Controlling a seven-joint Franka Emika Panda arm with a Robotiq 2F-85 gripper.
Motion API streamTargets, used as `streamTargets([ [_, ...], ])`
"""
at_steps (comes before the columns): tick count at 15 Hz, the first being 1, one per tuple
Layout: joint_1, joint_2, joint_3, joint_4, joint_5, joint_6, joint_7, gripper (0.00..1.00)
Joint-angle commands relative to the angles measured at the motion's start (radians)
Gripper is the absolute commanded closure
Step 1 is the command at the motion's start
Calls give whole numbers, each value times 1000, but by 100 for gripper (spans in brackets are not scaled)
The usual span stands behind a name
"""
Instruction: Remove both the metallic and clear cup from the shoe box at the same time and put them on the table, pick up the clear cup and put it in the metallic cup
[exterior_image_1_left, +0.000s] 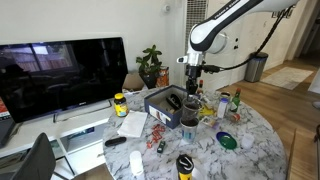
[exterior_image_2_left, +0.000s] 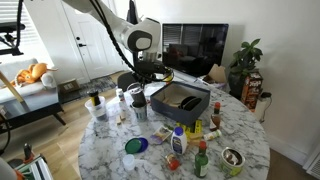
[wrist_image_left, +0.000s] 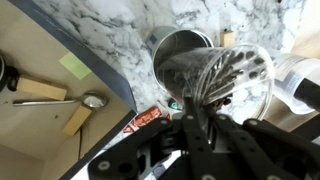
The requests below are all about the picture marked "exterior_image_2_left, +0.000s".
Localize white measuring scoop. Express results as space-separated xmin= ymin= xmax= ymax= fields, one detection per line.
xmin=121 ymin=153 xmax=148 ymax=172

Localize metallic cup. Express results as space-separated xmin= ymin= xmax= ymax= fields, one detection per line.
xmin=131 ymin=101 xmax=149 ymax=123

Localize black chair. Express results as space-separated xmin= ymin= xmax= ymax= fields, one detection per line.
xmin=116 ymin=71 xmax=138 ymax=93

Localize black hanging jacket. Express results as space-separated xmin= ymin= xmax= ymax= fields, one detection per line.
xmin=126 ymin=0 xmax=141 ymax=26

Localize white floor vent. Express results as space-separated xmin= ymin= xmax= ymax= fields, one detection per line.
xmin=305 ymin=145 xmax=320 ymax=180

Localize grey couch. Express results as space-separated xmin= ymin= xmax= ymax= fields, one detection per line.
xmin=0 ymin=57 xmax=67 ymax=130

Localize clear plastic snack packet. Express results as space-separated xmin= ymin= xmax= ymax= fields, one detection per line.
xmin=149 ymin=124 xmax=175 ymax=145

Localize orange plush toy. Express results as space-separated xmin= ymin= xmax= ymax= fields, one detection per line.
xmin=9 ymin=62 xmax=59 ymax=87

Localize small jar red cap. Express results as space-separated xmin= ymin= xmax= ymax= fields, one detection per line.
xmin=165 ymin=152 xmax=181 ymax=172

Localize white door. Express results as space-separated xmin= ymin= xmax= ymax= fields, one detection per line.
xmin=61 ymin=0 xmax=127 ymax=82

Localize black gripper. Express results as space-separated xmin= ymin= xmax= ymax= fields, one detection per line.
xmin=134 ymin=59 xmax=168 ymax=97

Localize small white bottle green cap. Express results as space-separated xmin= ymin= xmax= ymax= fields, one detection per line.
xmin=202 ymin=129 xmax=223 ymax=142

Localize green glass bottle red cap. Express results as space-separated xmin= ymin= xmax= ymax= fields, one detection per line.
xmin=193 ymin=140 xmax=210 ymax=179

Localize black sandal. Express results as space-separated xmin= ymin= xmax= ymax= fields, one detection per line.
xmin=179 ymin=95 xmax=198 ymax=110
xmin=183 ymin=97 xmax=203 ymax=112

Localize tan wooden pole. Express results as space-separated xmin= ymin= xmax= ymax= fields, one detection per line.
xmin=0 ymin=71 xmax=25 ymax=103

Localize open tin can green label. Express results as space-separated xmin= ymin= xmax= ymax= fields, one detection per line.
xmin=220 ymin=146 xmax=247 ymax=178

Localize brown floor box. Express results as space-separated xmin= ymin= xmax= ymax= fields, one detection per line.
xmin=57 ymin=78 xmax=81 ymax=95

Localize black television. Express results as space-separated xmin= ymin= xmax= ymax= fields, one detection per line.
xmin=161 ymin=22 xmax=230 ymax=79

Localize patterned grey rug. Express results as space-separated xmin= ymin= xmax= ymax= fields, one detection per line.
xmin=77 ymin=75 xmax=118 ymax=98

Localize potted green plant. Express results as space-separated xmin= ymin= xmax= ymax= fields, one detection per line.
xmin=227 ymin=37 xmax=265 ymax=100

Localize black camera stand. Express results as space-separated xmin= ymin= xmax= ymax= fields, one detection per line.
xmin=0 ymin=21 xmax=27 ymax=57

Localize orange jenga box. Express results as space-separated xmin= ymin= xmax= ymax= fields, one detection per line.
xmin=240 ymin=71 xmax=265 ymax=113

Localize white device with cable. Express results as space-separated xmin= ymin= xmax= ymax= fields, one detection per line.
xmin=254 ymin=92 xmax=273 ymax=123

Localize dark bottle black cap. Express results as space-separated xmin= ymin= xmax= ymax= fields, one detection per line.
xmin=87 ymin=89 xmax=102 ymax=108

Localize blue round lid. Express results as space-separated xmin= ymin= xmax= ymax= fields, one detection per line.
xmin=137 ymin=136 xmax=150 ymax=154

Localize white window blinds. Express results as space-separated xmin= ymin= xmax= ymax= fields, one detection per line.
xmin=0 ymin=0 xmax=35 ymax=45

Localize white tv console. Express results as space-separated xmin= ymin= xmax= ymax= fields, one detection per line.
xmin=173 ymin=71 xmax=231 ymax=91

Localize green round lid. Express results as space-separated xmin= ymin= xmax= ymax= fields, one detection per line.
xmin=124 ymin=138 xmax=143 ymax=155

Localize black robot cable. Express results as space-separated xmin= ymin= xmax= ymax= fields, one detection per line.
xmin=85 ymin=0 xmax=175 ymax=85

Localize clear plastic tub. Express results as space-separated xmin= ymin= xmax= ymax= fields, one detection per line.
xmin=84 ymin=95 xmax=109 ymax=123

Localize white bottle blue cap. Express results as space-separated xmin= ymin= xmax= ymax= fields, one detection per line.
xmin=170 ymin=126 xmax=189 ymax=156

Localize dark blue shoe box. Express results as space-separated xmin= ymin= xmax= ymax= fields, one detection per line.
xmin=149 ymin=81 xmax=212 ymax=128

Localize tan wooden block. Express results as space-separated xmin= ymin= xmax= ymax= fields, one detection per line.
xmin=187 ymin=132 xmax=205 ymax=147

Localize open cardboard box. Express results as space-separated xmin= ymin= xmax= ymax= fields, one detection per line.
xmin=201 ymin=63 xmax=229 ymax=85

